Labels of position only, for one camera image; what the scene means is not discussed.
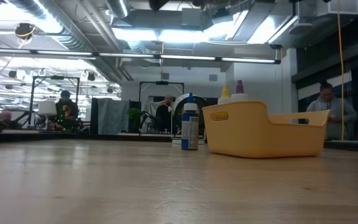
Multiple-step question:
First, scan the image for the yellow plastic bin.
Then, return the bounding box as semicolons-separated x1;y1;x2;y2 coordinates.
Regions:
201;100;331;159

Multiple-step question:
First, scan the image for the yellow cap colouring bottle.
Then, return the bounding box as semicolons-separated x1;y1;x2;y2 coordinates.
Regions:
218;84;233;105

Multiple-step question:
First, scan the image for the green plant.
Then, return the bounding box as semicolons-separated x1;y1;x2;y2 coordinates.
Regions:
128;108;142;124

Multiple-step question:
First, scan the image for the white cloth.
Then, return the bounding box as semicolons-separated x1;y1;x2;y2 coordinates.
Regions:
143;99;158;125

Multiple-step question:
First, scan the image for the long LED light bar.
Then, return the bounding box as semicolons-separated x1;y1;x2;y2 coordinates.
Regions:
0;47;282;65

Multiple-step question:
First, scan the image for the grey fabric cover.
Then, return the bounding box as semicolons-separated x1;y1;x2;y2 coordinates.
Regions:
91;98;130;135

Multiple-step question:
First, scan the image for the blue cap colouring bottle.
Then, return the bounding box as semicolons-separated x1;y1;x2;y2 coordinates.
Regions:
181;92;200;151

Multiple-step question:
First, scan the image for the person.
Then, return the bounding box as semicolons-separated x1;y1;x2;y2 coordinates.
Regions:
54;90;80;131
305;81;358;141
0;109;20;129
155;94;175;134

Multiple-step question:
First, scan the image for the black ceiling cable reel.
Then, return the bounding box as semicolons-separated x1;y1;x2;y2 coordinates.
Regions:
14;22;37;41

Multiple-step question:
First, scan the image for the silver ventilation duct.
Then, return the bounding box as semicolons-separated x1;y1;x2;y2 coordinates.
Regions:
6;0;135;83

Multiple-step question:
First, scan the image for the black rig frame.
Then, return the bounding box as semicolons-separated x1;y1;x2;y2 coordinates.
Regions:
29;75;81;125
139;80;185;103

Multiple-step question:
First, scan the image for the white lampshade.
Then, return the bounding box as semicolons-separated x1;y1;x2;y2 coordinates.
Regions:
38;100;58;116

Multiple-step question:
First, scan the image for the purple cap colouring bottle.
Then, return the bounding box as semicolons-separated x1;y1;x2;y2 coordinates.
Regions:
230;79;249;102

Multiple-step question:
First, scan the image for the grey ceiling box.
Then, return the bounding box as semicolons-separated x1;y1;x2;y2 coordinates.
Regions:
180;7;202;27

